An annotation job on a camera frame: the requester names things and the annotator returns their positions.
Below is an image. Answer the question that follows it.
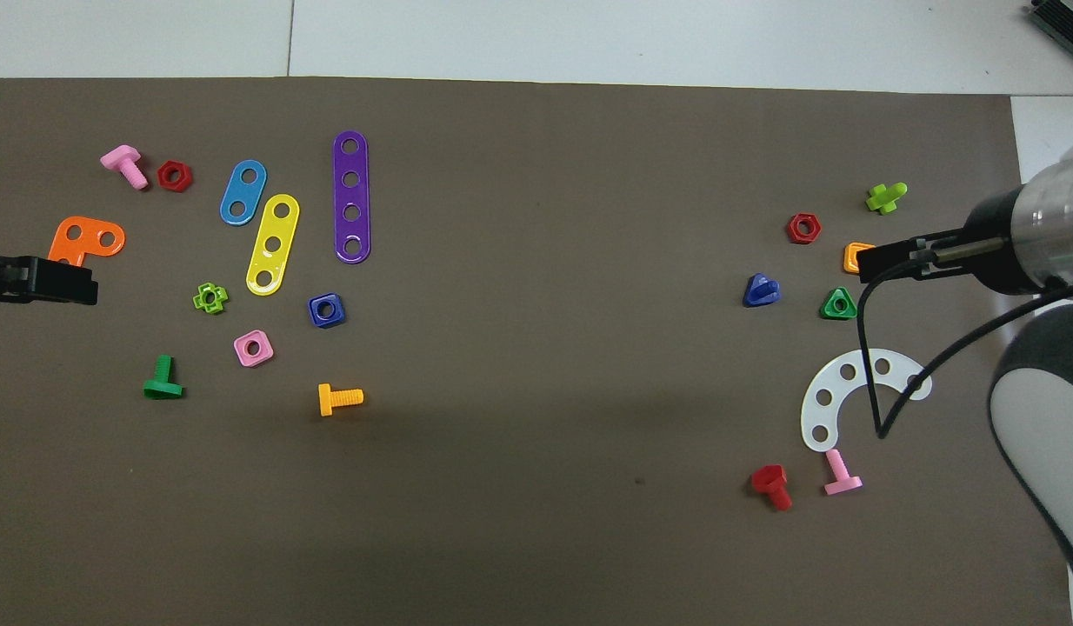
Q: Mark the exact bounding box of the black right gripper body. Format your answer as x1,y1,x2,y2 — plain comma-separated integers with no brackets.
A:
909,186,1047,296

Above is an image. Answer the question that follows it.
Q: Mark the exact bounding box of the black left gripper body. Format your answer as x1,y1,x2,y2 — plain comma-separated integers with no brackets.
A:
0,253,35,305

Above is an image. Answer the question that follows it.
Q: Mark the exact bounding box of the blue plastic bolt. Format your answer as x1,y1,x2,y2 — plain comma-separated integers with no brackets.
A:
743,273,783,309

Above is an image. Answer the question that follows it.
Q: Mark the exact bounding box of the blue square plastic nut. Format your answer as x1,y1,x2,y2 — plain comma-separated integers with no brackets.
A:
308,292,347,330

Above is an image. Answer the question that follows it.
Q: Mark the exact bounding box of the orange L-shaped plastic plate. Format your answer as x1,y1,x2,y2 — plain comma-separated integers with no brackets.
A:
48,216,127,269

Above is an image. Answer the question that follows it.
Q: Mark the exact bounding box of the light green plastic bolt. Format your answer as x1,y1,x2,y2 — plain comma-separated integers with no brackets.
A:
865,182,909,215

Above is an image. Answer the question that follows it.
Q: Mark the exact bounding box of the green triangular plastic nut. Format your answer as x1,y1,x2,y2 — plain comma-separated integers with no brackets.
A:
819,286,859,321

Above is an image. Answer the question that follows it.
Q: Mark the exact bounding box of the pink plastic bolt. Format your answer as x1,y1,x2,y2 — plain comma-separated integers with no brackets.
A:
100,144,149,190
823,449,863,497

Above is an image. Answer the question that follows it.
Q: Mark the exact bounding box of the dark green plastic bolt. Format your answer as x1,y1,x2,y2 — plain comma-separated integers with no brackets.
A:
143,355,185,400

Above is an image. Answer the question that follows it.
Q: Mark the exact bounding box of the white curved plastic strip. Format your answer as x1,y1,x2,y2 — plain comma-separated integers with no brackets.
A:
800,350,934,454

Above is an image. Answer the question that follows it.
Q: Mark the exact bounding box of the blue two-hole plastic strip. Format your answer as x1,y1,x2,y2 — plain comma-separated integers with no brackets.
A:
219,159,268,227

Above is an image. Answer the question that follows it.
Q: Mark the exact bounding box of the pink square plastic nut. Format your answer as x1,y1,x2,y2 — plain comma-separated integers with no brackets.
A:
233,330,275,368

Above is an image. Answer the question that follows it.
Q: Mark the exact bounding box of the yellow three-hole plastic strip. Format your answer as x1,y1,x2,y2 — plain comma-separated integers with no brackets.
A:
245,193,301,297

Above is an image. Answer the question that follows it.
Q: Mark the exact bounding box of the grey ribbed device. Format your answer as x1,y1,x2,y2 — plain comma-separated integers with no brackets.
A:
1026,0,1073,49

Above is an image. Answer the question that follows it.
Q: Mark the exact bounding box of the red plastic bolt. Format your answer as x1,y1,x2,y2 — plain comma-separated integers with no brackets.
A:
750,464,794,512

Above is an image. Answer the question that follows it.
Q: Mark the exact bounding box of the purple four-hole plastic strip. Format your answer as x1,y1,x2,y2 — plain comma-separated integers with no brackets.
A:
332,130,372,264

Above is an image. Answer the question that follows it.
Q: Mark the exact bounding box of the orange plastic bolt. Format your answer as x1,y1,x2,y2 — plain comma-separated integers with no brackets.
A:
318,383,364,417

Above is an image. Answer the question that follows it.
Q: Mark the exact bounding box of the brown table mat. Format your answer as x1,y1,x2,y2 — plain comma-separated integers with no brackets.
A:
0,77,1073,626

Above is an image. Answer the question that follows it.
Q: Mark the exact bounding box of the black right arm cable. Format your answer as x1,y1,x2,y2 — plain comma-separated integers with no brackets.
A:
856,259,1073,439

